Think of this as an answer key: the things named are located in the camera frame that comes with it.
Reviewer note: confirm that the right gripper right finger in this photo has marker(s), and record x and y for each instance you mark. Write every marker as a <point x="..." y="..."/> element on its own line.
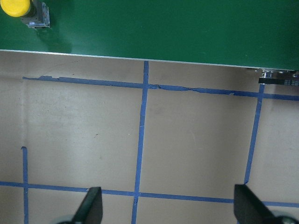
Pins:
<point x="248" y="209"/>

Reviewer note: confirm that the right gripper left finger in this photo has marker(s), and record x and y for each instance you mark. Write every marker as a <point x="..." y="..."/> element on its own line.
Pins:
<point x="90" y="210"/>

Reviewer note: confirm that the yellow push button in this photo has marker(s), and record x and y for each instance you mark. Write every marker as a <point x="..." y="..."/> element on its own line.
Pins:
<point x="33" y="13"/>

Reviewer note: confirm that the green conveyor belt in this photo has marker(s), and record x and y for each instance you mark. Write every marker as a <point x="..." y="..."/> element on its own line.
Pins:
<point x="258" y="34"/>

